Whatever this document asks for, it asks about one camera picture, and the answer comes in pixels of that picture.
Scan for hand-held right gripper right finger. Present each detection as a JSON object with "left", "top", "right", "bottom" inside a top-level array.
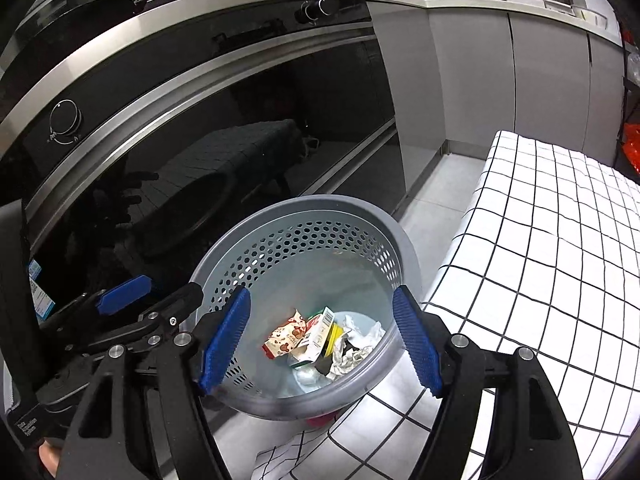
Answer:
[{"left": 391, "top": 284, "right": 585, "bottom": 480}]

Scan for black oven knob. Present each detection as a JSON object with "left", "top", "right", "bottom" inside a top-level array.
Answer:
[
  {"left": 294, "top": 0, "right": 332, "bottom": 27},
  {"left": 48, "top": 99, "right": 82, "bottom": 144}
]

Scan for grey kitchen cabinet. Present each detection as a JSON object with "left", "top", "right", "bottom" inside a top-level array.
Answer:
[{"left": 367, "top": 0, "right": 626, "bottom": 201}]

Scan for white black checked tablecloth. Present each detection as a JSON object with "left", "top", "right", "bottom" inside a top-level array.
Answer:
[{"left": 252, "top": 130, "right": 640, "bottom": 480}]

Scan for white crumpled paper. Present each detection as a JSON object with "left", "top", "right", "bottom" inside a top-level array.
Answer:
[{"left": 327, "top": 312, "right": 387, "bottom": 378}]

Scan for black frying pan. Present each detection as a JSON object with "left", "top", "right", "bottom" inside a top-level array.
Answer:
[{"left": 10, "top": 0, "right": 163, "bottom": 48}]

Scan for black built-in oven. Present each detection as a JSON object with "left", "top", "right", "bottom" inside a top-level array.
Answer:
[{"left": 0, "top": 0, "right": 407, "bottom": 411}]

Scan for grey perforated plastic basket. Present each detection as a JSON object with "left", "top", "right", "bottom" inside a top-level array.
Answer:
[{"left": 177, "top": 195, "right": 423, "bottom": 421}]

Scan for red white snack wrapper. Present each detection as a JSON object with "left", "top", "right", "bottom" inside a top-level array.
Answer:
[{"left": 260, "top": 310, "right": 308, "bottom": 361}]

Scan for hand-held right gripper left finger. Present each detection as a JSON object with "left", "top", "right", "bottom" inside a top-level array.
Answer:
[{"left": 55, "top": 285, "right": 252, "bottom": 480}]

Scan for red plastic bags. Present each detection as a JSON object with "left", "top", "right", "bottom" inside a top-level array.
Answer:
[{"left": 620, "top": 122, "right": 640, "bottom": 176}]

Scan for small paper carton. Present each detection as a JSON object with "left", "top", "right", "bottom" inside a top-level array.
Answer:
[{"left": 290, "top": 306, "right": 337, "bottom": 363}]

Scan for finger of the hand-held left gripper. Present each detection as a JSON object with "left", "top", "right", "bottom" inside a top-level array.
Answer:
[
  {"left": 40, "top": 274, "right": 153, "bottom": 347},
  {"left": 75, "top": 282, "right": 205, "bottom": 361}
]

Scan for person's left hand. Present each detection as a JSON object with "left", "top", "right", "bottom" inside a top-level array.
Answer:
[{"left": 37, "top": 439, "right": 63, "bottom": 479}]

